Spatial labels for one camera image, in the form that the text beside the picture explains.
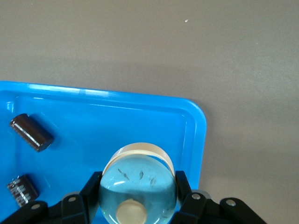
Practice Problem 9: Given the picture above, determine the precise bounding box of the blue plastic tray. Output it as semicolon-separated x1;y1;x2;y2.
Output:
0;80;207;224

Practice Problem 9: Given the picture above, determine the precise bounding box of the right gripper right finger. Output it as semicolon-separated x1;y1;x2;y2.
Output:
172;170;268;224

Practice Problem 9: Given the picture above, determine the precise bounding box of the long brown electrolytic capacitor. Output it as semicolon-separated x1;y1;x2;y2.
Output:
9;113;55;153

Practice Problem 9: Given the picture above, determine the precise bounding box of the blue dome bell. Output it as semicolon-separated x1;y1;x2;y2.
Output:
98;142;178;224

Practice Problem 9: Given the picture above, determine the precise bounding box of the short brown electrolytic capacitor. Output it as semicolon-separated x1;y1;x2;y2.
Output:
6;174;40;208

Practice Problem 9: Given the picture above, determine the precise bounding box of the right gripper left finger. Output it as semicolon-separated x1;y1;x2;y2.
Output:
0;171;104;224

